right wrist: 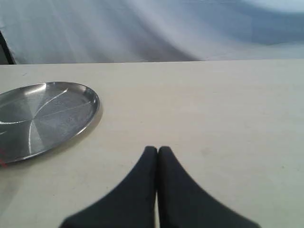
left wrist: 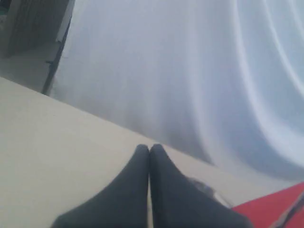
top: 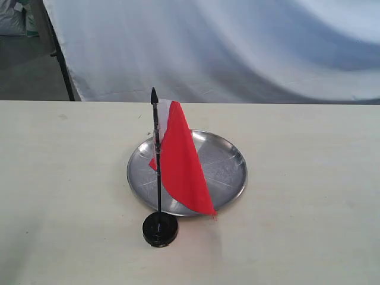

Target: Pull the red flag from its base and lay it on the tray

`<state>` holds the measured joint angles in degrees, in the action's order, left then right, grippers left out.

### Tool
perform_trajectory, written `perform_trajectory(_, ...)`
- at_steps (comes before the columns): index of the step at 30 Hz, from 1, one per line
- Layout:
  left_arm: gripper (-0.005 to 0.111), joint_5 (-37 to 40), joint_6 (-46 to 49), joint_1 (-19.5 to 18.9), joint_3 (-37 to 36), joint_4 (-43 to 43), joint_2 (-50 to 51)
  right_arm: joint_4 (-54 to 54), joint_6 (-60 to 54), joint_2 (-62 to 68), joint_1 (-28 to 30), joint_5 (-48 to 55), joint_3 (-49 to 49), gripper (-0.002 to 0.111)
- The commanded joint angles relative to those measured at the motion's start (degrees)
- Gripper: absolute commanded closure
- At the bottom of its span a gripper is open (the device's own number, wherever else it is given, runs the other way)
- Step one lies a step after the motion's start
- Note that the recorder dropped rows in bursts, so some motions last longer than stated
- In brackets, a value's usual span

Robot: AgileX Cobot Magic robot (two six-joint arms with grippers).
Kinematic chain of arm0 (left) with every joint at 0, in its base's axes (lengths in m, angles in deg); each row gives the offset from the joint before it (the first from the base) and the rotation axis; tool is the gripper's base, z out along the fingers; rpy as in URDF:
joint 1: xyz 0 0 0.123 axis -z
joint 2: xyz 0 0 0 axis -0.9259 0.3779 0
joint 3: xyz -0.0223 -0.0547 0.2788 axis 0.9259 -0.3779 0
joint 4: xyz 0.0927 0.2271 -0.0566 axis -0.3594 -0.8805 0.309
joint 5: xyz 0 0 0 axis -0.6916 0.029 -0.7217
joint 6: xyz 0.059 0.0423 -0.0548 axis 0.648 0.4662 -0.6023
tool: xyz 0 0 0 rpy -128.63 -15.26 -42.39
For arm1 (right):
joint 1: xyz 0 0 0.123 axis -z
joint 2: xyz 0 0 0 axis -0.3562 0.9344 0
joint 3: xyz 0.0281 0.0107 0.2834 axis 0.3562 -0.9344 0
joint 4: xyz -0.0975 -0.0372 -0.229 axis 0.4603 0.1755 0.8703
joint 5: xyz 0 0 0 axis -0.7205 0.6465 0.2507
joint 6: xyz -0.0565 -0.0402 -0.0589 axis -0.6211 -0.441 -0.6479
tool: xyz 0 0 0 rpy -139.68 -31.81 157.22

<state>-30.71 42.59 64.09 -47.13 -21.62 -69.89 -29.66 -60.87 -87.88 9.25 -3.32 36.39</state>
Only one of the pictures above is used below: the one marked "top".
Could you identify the red white flag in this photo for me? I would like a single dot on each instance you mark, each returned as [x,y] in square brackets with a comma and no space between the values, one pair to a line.
[181,172]

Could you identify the black round flag base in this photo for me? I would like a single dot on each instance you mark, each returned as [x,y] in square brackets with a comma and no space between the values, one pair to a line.
[160,229]

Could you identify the round steel plate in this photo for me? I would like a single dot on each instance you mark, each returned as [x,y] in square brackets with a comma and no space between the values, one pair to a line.
[223,165]

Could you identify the white backdrop cloth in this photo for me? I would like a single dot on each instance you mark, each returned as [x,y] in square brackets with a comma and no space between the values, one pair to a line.
[221,51]

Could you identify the black backdrop stand pole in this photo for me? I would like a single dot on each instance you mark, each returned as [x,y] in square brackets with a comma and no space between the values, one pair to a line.
[57,53]

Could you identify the white sack in background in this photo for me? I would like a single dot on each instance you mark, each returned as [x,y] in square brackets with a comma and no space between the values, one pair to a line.
[17,19]

